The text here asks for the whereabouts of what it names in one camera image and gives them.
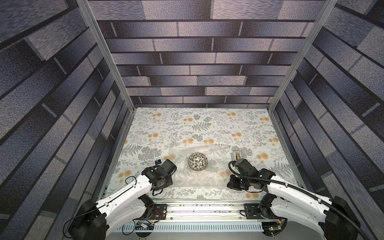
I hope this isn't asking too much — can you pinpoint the white perforated cable tray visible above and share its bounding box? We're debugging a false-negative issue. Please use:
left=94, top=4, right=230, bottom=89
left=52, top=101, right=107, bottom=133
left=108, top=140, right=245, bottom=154
left=134, top=222, right=264, bottom=233

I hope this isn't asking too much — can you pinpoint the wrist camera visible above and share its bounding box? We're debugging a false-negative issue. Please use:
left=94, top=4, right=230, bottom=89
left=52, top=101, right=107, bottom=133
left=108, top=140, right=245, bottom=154
left=155, top=159, right=177, bottom=177
left=233, top=159, right=276, bottom=180

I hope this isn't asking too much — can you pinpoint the left green circuit board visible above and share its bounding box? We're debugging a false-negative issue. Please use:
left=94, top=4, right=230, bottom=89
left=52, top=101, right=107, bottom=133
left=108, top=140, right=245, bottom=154
left=135, top=220, right=155, bottom=231

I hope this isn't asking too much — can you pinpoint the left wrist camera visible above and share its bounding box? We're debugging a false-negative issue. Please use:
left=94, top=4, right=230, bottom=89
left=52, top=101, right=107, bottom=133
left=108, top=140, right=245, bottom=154
left=155, top=159, right=177, bottom=177

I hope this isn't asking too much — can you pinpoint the aluminium frame post right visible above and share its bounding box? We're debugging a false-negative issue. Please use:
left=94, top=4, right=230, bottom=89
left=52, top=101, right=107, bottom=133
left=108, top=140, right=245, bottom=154
left=268, top=0, right=338, bottom=114

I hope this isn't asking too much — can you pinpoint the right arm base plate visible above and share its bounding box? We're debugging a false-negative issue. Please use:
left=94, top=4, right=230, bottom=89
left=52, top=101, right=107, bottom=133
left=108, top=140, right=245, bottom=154
left=242, top=204, right=273, bottom=220

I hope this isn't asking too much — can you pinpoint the right green circuit board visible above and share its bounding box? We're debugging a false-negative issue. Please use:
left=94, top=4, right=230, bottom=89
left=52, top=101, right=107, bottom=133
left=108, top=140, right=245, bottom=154
left=262, top=222, right=282, bottom=237

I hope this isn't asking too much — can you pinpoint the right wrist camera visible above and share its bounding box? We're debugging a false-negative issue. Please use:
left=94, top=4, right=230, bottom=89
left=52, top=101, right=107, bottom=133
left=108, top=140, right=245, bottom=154
left=233, top=159, right=276, bottom=180

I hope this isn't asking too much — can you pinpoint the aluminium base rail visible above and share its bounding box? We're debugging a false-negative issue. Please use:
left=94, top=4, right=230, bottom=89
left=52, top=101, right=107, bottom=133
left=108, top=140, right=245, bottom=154
left=161, top=202, right=284, bottom=222

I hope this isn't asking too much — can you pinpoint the green circuit board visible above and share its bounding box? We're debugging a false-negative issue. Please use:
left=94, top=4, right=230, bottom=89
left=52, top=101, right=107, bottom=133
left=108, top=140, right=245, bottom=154
left=135, top=220, right=155, bottom=231
left=262, top=222, right=282, bottom=237

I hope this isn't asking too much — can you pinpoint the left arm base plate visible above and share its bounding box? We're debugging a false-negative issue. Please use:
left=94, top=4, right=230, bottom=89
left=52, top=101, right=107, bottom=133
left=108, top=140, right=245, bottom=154
left=148, top=204, right=168, bottom=221

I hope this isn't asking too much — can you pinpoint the clear bubble wrap sheet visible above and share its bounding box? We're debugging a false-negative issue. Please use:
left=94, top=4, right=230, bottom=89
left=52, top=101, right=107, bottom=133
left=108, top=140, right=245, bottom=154
left=131, top=142, right=241, bottom=200

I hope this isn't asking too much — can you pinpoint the grey tape dispenser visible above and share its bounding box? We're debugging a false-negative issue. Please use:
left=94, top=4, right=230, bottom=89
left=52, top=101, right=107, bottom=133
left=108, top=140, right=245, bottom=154
left=231, top=151, right=242, bottom=161

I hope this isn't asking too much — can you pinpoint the aluminium frame post left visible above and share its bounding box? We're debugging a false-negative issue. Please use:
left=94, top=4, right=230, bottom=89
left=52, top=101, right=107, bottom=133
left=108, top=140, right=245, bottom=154
left=76, top=0, right=135, bottom=113

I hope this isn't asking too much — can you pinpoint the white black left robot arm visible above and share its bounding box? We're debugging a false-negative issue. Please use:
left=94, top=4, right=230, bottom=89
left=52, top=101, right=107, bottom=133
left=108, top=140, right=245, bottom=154
left=63, top=160, right=177, bottom=240

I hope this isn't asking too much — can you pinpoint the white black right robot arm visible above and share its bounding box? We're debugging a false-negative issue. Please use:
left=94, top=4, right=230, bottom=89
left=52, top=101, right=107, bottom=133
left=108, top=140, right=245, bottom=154
left=227, top=169, right=368, bottom=240

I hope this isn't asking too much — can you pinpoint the aluminium frame post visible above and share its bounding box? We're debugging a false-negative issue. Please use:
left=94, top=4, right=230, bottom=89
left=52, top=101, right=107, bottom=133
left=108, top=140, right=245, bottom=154
left=76, top=0, right=135, bottom=113
left=268, top=0, right=338, bottom=114

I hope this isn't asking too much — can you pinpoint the black corrugated cable conduit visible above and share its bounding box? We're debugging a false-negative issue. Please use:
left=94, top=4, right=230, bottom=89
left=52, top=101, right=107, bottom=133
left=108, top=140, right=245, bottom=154
left=227, top=161, right=371, bottom=240

